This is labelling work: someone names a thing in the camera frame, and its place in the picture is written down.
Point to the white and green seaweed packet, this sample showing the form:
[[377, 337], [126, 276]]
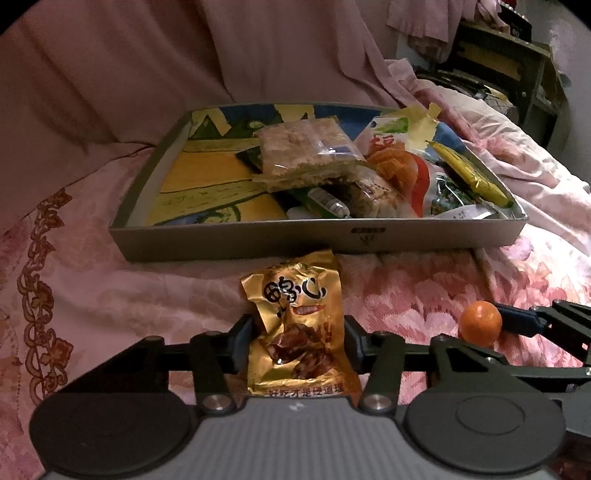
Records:
[[448, 194]]

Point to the gold snack packet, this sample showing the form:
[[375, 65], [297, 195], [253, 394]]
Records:
[[300, 332]]

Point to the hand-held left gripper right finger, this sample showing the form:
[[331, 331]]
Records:
[[355, 342]]

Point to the dark wooden side table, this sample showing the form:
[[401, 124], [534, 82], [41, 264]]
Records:
[[531, 83]]

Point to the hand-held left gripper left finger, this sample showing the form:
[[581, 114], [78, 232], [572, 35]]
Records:
[[240, 344]]

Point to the pink curtain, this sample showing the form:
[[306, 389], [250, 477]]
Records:
[[138, 69]]

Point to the orange snack bag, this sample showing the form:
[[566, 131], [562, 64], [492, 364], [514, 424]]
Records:
[[392, 161]]

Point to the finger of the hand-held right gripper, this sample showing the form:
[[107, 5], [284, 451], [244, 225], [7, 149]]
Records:
[[545, 371], [521, 318]]

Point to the hanging pink garment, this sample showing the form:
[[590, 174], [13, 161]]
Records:
[[429, 27]]

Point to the pink floral blanket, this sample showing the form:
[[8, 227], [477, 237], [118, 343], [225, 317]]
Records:
[[138, 286]]

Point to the grey box with colourful lining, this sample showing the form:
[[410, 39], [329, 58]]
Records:
[[277, 237]]

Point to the dark striped cloth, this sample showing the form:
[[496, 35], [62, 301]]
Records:
[[461, 85]]

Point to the green sausage stick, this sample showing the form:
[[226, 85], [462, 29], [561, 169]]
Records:
[[325, 201]]

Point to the clear rice cracker packet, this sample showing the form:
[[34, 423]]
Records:
[[300, 147]]

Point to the black box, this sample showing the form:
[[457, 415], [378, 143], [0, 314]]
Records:
[[517, 25]]

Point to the small orange ball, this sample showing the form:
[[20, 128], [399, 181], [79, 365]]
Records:
[[480, 323]]

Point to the yellow snack packet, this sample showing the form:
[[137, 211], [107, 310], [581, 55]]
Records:
[[471, 173]]

